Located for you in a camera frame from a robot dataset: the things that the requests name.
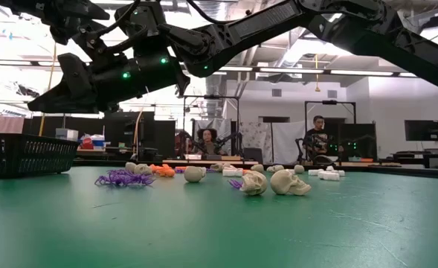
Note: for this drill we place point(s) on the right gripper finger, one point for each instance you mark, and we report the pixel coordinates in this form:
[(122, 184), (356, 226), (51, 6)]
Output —
[(66, 100)]

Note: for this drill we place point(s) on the beige plastic skull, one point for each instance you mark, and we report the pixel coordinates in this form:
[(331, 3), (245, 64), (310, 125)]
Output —
[(299, 169), (287, 182), (193, 174), (216, 168), (258, 168), (229, 166), (254, 183), (276, 168), (143, 169), (130, 167)]

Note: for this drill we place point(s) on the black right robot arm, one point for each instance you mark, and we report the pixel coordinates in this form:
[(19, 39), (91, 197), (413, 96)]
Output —
[(263, 22)]

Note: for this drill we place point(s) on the black partition panel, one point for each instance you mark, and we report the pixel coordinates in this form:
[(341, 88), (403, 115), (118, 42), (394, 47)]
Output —
[(118, 130), (363, 134), (84, 126)]

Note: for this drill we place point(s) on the clear plastic storage box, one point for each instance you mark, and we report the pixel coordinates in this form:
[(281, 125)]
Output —
[(67, 134)]

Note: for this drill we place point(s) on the plastic bin with red label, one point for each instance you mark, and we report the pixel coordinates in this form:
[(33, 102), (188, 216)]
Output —
[(92, 143)]

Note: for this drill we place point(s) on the black plastic mesh basket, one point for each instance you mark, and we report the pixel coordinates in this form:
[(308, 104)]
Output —
[(25, 154)]

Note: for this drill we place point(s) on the pink cloth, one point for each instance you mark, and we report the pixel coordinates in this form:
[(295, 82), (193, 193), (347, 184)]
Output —
[(3, 124)]

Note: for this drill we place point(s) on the orange skeleton figure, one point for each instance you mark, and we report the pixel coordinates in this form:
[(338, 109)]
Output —
[(156, 168), (179, 168), (167, 172), (247, 172)]

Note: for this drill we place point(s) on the person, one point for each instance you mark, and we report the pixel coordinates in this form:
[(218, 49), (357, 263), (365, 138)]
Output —
[(208, 143), (317, 139)]

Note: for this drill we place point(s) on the ceiling light strip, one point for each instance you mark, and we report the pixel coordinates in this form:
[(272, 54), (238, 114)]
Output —
[(235, 69), (408, 74), (291, 70), (361, 73)]

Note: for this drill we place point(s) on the wooden background table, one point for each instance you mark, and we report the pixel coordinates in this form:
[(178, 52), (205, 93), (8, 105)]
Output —
[(211, 162)]

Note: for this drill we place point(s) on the patterned white cloth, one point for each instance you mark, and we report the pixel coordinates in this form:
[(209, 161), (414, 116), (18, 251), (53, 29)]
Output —
[(256, 136)]

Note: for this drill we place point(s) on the white cloth screen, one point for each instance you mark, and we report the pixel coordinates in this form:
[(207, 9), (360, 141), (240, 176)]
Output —
[(287, 143)]

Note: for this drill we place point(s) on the black background desk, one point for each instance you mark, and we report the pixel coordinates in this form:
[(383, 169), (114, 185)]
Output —
[(415, 154)]

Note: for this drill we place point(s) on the black computer monitor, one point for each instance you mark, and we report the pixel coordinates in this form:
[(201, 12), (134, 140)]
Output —
[(421, 130)]

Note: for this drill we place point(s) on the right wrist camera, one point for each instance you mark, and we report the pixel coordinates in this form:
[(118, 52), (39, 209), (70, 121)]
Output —
[(73, 72)]

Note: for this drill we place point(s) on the black metal rig frame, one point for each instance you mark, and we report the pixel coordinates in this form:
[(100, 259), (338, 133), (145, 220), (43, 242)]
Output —
[(211, 97), (330, 102)]

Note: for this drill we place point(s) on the silver ventilation duct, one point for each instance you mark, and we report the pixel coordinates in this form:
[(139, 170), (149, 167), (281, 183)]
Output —
[(215, 93), (296, 48)]

